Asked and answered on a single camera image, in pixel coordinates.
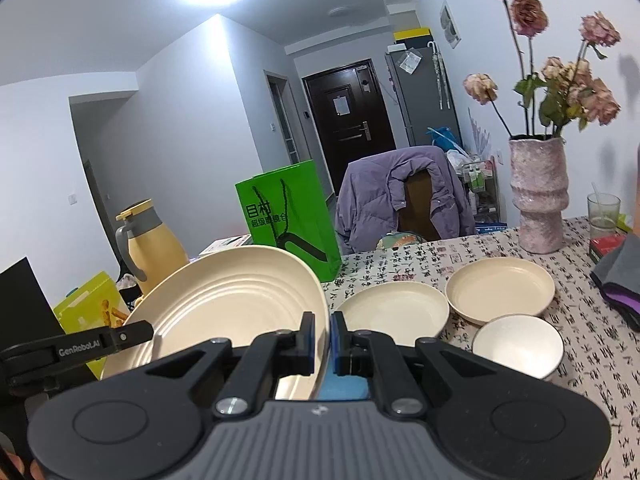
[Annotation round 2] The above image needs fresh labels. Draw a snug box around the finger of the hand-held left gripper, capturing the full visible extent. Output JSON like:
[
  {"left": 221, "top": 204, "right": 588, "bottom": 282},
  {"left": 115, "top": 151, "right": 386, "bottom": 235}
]
[{"left": 106, "top": 320, "right": 155, "bottom": 357}]

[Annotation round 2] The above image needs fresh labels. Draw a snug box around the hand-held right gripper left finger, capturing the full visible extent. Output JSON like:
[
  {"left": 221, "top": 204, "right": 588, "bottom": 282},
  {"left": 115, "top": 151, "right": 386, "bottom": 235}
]
[{"left": 145, "top": 311, "right": 317, "bottom": 420}]

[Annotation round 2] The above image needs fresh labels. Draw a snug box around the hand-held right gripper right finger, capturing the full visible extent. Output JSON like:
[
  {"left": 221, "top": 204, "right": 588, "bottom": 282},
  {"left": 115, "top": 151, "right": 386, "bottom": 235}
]
[{"left": 330, "top": 311, "right": 501, "bottom": 420}]

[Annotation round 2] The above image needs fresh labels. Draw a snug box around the small cream plate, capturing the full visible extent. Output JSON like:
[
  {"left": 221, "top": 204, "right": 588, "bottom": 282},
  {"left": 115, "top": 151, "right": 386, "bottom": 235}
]
[
  {"left": 445, "top": 256, "right": 557, "bottom": 325},
  {"left": 332, "top": 282, "right": 451, "bottom": 342}
]

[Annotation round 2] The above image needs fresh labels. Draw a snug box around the large ribbed cream plate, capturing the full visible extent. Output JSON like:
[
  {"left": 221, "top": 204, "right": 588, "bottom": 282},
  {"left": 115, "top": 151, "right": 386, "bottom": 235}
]
[{"left": 100, "top": 245, "right": 331, "bottom": 402}]

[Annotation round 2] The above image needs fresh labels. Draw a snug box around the person's left hand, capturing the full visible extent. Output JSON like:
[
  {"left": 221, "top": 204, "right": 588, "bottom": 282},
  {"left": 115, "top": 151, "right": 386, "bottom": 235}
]
[{"left": 7, "top": 452, "right": 45, "bottom": 480}]

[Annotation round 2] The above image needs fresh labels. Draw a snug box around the blue bowl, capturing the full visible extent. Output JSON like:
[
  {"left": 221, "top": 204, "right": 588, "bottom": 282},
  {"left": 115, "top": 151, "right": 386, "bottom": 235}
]
[{"left": 320, "top": 366, "right": 372, "bottom": 402}]

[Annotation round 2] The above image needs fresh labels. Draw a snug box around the yellow-green snack box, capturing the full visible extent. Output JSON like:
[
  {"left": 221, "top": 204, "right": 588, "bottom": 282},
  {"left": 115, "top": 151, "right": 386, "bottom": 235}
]
[{"left": 52, "top": 271, "right": 135, "bottom": 381}]

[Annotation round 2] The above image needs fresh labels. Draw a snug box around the yellow thermos jug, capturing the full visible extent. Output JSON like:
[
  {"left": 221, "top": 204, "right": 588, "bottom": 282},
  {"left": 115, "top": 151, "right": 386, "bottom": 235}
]
[{"left": 115, "top": 199, "right": 191, "bottom": 297}]

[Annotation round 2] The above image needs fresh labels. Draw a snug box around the patterned seat cushion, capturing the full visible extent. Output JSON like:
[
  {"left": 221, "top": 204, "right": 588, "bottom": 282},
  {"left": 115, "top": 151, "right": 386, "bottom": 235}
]
[{"left": 376, "top": 232, "right": 429, "bottom": 252}]

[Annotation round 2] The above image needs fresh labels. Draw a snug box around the flat white box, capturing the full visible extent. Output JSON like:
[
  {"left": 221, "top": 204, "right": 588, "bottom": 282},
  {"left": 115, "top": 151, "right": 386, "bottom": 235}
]
[{"left": 200, "top": 234, "right": 253, "bottom": 257}]

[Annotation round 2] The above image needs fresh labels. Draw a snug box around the green paper bag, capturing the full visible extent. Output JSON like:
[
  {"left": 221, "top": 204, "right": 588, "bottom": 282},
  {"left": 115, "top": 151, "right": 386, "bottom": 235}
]
[{"left": 235, "top": 160, "right": 343, "bottom": 283}]

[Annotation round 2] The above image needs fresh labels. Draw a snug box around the purple puffer jacket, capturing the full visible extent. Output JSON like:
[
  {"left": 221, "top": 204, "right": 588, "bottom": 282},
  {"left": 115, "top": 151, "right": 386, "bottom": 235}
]
[{"left": 336, "top": 146, "right": 476, "bottom": 256}]

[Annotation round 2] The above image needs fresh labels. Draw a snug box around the wooden chair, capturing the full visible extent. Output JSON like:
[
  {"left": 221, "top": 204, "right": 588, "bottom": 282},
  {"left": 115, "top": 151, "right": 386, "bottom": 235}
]
[{"left": 402, "top": 169, "right": 442, "bottom": 242}]

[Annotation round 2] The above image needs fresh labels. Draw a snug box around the white bowl with dark rim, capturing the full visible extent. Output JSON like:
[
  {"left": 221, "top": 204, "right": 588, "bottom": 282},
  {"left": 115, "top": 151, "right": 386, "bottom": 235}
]
[{"left": 471, "top": 314, "right": 566, "bottom": 382}]

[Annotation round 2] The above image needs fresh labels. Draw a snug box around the dark brown door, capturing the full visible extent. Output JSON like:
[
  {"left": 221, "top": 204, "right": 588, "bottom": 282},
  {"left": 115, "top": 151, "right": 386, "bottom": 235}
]
[{"left": 301, "top": 59, "right": 401, "bottom": 201}]

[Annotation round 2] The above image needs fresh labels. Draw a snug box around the storage rack with bottles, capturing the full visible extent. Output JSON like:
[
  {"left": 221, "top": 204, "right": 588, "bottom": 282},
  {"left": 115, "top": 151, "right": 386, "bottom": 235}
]
[{"left": 465, "top": 157, "right": 501, "bottom": 223}]

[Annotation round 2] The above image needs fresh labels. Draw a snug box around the white plastic bag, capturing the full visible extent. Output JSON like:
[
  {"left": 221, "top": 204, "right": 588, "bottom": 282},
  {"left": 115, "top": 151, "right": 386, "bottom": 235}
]
[{"left": 445, "top": 149, "right": 473, "bottom": 171}]

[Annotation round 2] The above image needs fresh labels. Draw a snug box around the blue plastic bag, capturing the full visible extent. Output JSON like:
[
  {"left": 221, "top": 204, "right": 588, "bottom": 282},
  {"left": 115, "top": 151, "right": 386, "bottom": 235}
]
[{"left": 426, "top": 126, "right": 463, "bottom": 155}]

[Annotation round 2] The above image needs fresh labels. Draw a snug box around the calligraphy printed tablecloth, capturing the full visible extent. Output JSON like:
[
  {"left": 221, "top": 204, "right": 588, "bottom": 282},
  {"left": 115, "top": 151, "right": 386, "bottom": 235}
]
[{"left": 320, "top": 216, "right": 640, "bottom": 480}]

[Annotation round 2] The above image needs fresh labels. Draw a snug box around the pink ceramic vase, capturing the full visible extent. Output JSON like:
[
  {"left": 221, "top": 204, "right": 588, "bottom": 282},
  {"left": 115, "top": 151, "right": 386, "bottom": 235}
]
[{"left": 509, "top": 135, "right": 571, "bottom": 254}]

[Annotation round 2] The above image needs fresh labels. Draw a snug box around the grey refrigerator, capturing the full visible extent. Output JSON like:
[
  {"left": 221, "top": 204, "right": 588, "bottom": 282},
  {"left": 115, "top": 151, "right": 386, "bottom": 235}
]
[{"left": 385, "top": 42, "right": 463, "bottom": 151}]

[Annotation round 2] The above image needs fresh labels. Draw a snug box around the red box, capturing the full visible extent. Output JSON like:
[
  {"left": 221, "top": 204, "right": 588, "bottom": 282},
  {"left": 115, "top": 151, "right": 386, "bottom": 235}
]
[{"left": 589, "top": 234, "right": 628, "bottom": 264}]

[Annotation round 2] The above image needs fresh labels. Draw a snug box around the folded pale umbrella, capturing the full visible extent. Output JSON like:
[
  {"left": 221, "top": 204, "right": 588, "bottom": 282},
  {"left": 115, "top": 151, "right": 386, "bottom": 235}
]
[{"left": 430, "top": 42, "right": 452, "bottom": 111}]

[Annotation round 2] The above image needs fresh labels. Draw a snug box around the grey and purple cloth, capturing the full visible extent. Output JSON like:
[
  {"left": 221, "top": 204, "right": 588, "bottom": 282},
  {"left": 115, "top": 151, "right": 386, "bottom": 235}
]
[{"left": 590, "top": 246, "right": 640, "bottom": 333}]

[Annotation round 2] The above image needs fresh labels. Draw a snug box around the clear drinking glass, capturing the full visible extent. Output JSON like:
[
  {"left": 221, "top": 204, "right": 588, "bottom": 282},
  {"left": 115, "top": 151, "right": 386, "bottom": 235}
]
[{"left": 586, "top": 182, "right": 622, "bottom": 240}]

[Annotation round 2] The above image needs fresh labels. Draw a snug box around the yellow box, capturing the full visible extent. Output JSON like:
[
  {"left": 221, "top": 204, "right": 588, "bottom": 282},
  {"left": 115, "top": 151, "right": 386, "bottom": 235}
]
[{"left": 393, "top": 26, "right": 432, "bottom": 44}]

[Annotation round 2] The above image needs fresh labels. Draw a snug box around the dried pink roses bouquet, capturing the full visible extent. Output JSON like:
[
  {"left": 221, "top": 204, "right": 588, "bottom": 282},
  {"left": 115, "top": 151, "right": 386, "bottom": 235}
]
[{"left": 462, "top": 0, "right": 623, "bottom": 139}]

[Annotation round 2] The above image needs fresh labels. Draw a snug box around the purple wall decoration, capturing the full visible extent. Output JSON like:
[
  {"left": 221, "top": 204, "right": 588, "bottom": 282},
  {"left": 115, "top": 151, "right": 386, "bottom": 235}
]
[{"left": 467, "top": 107, "right": 494, "bottom": 157}]

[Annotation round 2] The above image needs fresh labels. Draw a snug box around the wall picture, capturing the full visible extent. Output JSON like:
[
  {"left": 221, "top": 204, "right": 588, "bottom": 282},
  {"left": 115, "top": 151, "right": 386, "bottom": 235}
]
[{"left": 439, "top": 0, "right": 461, "bottom": 50}]

